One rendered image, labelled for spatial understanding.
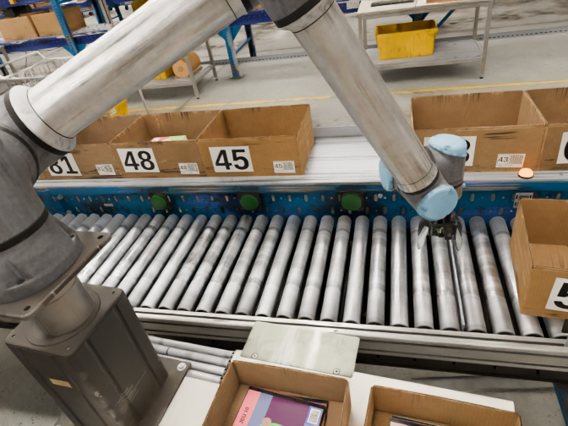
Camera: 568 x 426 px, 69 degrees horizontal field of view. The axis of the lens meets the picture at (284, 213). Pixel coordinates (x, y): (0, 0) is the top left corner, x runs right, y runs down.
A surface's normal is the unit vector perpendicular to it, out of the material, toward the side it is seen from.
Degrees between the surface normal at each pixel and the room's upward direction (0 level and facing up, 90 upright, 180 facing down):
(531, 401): 0
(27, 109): 51
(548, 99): 90
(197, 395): 0
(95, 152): 90
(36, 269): 67
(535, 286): 90
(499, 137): 90
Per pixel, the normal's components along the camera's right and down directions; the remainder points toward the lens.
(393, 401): -0.29, 0.59
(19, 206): 0.95, -0.04
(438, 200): 0.25, 0.56
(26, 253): 0.62, -0.06
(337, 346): -0.15, -0.81
